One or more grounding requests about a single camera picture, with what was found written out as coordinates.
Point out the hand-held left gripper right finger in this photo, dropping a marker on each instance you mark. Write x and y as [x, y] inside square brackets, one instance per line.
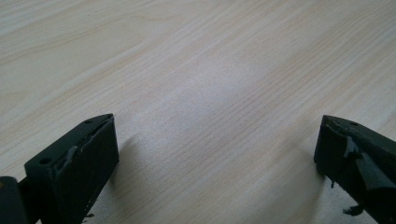
[351, 161]

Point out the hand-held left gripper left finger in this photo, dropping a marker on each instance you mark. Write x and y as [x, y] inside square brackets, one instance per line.
[77, 174]

